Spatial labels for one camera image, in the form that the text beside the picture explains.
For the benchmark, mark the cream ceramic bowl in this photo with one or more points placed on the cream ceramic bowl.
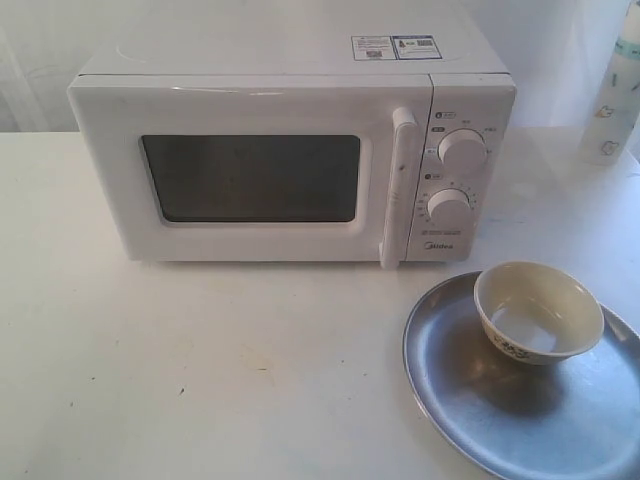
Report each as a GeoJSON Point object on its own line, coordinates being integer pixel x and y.
{"type": "Point", "coordinates": [536, 314]}

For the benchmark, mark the white microwave oven body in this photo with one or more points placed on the white microwave oven body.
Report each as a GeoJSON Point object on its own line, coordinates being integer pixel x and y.
{"type": "Point", "coordinates": [472, 88]}

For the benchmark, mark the white printed paper label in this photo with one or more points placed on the white printed paper label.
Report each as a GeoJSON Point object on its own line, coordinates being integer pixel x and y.
{"type": "Point", "coordinates": [395, 48]}

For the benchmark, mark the lower white control knob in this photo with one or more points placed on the lower white control knob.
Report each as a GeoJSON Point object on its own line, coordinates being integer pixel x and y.
{"type": "Point", "coordinates": [449, 208]}

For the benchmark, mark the white control knob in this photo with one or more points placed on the white control knob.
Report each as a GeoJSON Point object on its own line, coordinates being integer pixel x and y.
{"type": "Point", "coordinates": [449, 208]}
{"type": "Point", "coordinates": [462, 150]}

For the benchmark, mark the upper white control knob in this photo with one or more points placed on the upper white control knob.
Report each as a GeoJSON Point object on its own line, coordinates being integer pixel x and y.
{"type": "Point", "coordinates": [462, 150]}

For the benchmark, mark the round stainless steel tray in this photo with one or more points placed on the round stainless steel tray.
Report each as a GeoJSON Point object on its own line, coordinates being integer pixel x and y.
{"type": "Point", "coordinates": [578, 419]}

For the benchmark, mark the white patterned bottle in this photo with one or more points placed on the white patterned bottle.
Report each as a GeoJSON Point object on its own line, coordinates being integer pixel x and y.
{"type": "Point", "coordinates": [616, 109]}

